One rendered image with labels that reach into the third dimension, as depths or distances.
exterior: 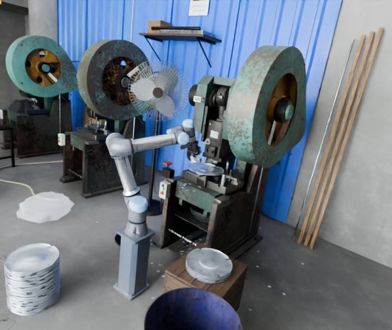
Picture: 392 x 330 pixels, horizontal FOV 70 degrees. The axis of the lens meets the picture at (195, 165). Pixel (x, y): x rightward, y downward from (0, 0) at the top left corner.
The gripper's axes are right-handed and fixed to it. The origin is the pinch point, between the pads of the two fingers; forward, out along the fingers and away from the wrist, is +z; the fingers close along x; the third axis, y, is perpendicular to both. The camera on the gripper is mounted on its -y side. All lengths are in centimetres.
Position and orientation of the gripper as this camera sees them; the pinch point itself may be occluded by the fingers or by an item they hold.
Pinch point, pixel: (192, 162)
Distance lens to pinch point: 209.5
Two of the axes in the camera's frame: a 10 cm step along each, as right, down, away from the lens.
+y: 8.1, 2.7, -5.3
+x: 5.8, -5.5, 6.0
